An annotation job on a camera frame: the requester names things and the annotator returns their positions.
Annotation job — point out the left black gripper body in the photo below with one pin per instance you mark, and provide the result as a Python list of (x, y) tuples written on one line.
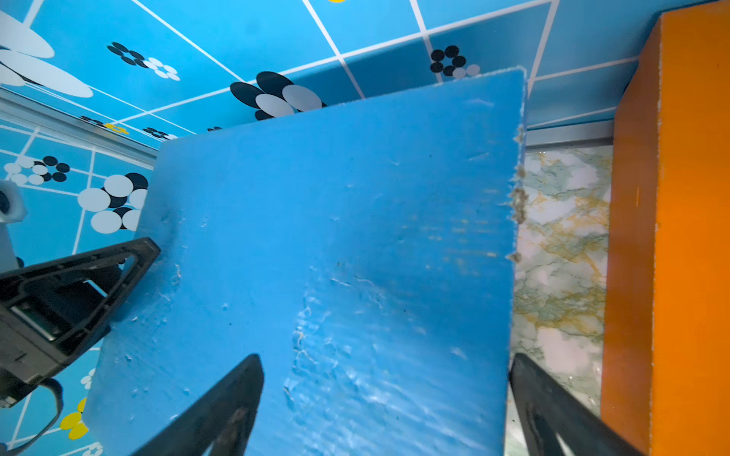
[(28, 359)]

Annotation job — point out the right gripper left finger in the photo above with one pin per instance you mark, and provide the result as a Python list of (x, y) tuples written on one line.
[(220, 422)]

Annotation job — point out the left aluminium corner post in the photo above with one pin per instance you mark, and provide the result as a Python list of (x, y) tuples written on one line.
[(51, 122)]

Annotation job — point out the blue shoebox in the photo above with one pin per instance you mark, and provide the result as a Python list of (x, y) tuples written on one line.
[(365, 252)]

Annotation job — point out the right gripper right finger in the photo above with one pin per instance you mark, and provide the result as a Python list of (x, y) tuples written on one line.
[(551, 418)]

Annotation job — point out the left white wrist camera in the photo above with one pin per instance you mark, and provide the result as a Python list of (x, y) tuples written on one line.
[(13, 210)]

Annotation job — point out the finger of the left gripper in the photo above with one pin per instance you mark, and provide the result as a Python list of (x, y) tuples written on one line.
[(114, 279)]

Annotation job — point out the orange shoebox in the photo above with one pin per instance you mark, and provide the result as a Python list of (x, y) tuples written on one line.
[(665, 383)]

